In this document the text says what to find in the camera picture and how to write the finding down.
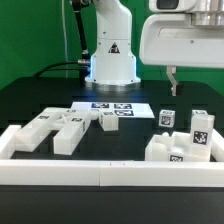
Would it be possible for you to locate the white left fence wall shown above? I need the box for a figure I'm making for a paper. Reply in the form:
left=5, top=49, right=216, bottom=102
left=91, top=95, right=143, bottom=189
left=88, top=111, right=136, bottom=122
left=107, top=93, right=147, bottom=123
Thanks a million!
left=0, top=125, right=21, bottom=160

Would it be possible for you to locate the white chair back frame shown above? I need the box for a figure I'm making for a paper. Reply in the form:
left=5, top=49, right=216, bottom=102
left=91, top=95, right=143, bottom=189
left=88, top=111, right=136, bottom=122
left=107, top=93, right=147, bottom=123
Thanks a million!
left=15, top=108, right=91, bottom=155

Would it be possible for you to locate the white right fence wall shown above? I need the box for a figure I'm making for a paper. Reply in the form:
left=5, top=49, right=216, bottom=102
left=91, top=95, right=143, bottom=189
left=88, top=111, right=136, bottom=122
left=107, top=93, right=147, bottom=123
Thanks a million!
left=211, top=130, right=224, bottom=162

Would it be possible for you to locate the small tagged cube left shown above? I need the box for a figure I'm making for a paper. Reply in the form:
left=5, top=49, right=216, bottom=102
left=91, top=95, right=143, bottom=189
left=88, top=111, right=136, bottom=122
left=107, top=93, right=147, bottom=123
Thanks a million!
left=159, top=109, right=175, bottom=128

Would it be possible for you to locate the white fence wall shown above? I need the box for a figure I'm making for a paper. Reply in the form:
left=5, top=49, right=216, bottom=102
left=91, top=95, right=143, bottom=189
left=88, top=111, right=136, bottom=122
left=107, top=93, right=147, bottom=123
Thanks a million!
left=211, top=130, right=224, bottom=162
left=0, top=125, right=21, bottom=160
left=0, top=160, right=224, bottom=187

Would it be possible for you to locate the white chair seat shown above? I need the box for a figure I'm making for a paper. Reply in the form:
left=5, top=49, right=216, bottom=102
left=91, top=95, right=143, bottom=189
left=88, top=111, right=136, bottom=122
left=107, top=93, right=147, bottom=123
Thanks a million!
left=144, top=131, right=214, bottom=163

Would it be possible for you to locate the small tagged cube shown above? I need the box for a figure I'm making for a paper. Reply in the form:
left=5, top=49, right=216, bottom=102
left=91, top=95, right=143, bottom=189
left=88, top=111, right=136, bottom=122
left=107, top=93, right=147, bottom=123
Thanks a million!
left=159, top=109, right=175, bottom=128
left=192, top=110, right=208, bottom=117

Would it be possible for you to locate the white tag base sheet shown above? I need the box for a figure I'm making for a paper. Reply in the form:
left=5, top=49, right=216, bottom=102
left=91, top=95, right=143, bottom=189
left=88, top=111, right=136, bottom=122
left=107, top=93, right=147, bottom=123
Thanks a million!
left=71, top=102, right=154, bottom=119

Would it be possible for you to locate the black hose cable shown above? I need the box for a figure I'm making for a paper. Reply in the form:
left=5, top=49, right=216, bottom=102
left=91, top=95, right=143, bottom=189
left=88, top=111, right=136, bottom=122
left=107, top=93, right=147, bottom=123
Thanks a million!
left=32, top=0, right=92, bottom=79

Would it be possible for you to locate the white front fence wall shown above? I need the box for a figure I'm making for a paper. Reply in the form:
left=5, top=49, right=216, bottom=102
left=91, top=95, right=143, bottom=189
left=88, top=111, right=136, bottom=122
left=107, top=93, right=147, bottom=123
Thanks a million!
left=0, top=160, right=224, bottom=187

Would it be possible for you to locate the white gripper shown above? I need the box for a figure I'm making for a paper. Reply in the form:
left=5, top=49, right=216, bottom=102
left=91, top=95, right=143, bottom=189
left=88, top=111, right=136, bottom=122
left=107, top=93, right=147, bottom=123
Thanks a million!
left=139, top=0, right=224, bottom=96

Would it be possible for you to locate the small tagged cube right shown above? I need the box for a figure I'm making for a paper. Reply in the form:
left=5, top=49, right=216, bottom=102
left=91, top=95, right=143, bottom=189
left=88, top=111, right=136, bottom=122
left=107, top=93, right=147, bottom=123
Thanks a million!
left=192, top=110, right=208, bottom=117

